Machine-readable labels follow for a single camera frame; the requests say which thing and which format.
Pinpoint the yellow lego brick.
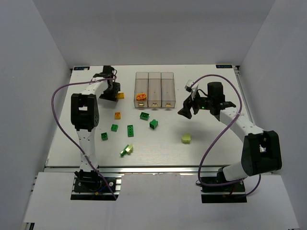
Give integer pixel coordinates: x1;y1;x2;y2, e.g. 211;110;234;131
117;92;125;100

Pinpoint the orange round lego piece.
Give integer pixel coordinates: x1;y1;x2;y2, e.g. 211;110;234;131
135;92;147;101

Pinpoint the green sloped lego brick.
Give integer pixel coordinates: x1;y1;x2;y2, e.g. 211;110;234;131
149;119;158;130

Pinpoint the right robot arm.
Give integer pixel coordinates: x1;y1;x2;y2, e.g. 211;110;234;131
178;80;282;186

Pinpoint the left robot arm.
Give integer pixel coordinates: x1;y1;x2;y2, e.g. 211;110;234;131
71;66;120;173

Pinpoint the right clear container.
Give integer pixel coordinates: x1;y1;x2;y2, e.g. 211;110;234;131
161;72;176;108

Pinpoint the clear container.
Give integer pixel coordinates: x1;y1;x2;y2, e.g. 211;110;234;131
134;72;149;108
161;72;176;108
148;72;162;107

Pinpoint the light green sloped lego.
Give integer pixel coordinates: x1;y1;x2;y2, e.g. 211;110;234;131
181;133;191;144

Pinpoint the left clear container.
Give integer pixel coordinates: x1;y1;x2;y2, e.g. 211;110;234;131
134;72;149;108

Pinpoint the green 2x2 lego brick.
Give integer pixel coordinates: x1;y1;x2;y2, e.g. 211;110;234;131
101;132;108;141
111;124;118;132

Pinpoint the middle clear container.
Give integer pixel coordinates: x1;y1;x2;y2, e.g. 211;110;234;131
148;72;162;107

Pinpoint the green 2x3 lego brick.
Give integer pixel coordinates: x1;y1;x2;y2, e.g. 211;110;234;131
140;112;150;121

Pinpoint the right blue label sticker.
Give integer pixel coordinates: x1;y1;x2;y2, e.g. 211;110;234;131
215;64;233;69

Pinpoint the blue label sticker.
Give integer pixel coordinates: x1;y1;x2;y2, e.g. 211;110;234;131
73;66;90;71
215;64;233;69

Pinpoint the left blue label sticker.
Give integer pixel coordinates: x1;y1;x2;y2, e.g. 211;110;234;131
73;66;90;71

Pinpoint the green 2x2 lego brick lower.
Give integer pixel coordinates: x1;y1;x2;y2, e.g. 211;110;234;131
101;132;108;141

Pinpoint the green long lego brick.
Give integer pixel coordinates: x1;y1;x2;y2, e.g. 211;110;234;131
127;125;134;137

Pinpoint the light green lego on plate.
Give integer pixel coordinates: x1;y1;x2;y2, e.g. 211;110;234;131
125;144;133;155

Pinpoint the green flat lego plate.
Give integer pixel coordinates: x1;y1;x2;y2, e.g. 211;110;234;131
120;145;129;157

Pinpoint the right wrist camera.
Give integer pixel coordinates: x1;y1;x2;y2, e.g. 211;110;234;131
185;80;198;100

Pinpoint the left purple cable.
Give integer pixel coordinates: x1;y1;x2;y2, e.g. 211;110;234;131
51;76;118;199

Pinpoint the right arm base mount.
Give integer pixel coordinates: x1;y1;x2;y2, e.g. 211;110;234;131
201;182;247;204

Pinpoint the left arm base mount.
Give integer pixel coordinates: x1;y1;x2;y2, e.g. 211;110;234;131
70;176;119;201

